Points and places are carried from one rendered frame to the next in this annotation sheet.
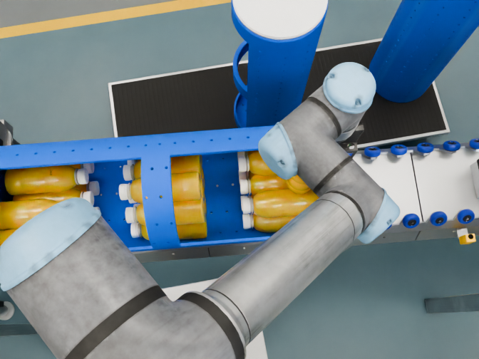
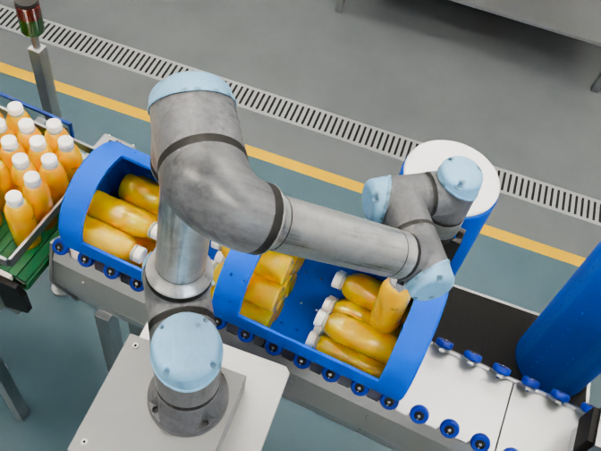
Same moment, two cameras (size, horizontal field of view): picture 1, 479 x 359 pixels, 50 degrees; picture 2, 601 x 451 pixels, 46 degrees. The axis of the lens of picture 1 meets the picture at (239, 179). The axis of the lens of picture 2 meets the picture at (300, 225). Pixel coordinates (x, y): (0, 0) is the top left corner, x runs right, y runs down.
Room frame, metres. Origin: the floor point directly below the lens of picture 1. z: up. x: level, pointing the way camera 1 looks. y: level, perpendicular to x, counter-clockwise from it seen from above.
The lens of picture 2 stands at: (-0.50, -0.19, 2.49)
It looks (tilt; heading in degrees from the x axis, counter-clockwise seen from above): 54 degrees down; 19
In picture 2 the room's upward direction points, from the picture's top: 12 degrees clockwise
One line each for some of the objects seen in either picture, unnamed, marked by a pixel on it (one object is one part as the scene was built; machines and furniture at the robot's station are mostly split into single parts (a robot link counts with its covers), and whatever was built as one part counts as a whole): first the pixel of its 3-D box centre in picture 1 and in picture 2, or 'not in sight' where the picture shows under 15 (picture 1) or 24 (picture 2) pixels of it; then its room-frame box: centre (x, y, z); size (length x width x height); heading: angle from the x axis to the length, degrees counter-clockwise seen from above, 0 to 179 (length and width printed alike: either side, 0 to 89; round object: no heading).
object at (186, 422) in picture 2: not in sight; (188, 387); (-0.08, 0.10, 1.27); 0.15 x 0.15 x 0.10
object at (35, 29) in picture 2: not in sight; (31, 22); (0.60, 1.07, 1.18); 0.06 x 0.06 x 0.05
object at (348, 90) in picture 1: (343, 99); (452, 191); (0.33, -0.16, 1.60); 0.09 x 0.08 x 0.11; 131
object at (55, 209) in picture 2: not in sight; (59, 206); (0.26, 0.74, 0.96); 0.40 x 0.01 x 0.03; 5
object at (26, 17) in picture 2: not in sight; (28, 9); (0.60, 1.07, 1.23); 0.06 x 0.06 x 0.04
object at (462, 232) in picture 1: (465, 229); not in sight; (0.24, -0.63, 0.92); 0.08 x 0.03 x 0.05; 5
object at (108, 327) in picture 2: not in sight; (114, 358); (0.21, 0.59, 0.31); 0.06 x 0.06 x 0.63; 5
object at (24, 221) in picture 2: not in sight; (21, 220); (0.17, 0.77, 0.99); 0.07 x 0.07 x 0.17
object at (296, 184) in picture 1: (303, 171); (392, 302); (0.33, -0.14, 1.21); 0.07 x 0.07 x 0.17
